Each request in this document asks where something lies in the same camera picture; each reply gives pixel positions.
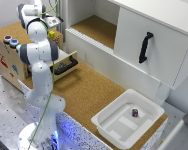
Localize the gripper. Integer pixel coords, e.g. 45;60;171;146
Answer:
44;14;64;30

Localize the wooden drawer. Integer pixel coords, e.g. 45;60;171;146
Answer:
49;49;79;83

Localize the wooden drawer box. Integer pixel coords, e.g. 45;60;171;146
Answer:
0;21;65;93

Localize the yellow block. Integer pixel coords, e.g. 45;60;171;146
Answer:
48;30;57;40

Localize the blue button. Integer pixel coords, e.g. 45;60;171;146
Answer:
9;38;21;48

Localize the red button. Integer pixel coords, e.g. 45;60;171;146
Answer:
2;34;13;44

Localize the white cabinet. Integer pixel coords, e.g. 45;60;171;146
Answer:
65;0;188;108

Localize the white sliding door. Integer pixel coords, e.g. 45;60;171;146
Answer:
113;6;188;90

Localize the purple block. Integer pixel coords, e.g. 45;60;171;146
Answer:
131;108;140;118

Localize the white plastic box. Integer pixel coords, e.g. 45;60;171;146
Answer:
90;88;166;150

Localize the black drawer handle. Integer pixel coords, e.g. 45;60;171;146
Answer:
53;55;79;76

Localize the green cable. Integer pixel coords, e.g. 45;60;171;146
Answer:
27;0;60;150

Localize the black door handle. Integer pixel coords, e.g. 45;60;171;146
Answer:
138;31;155;65

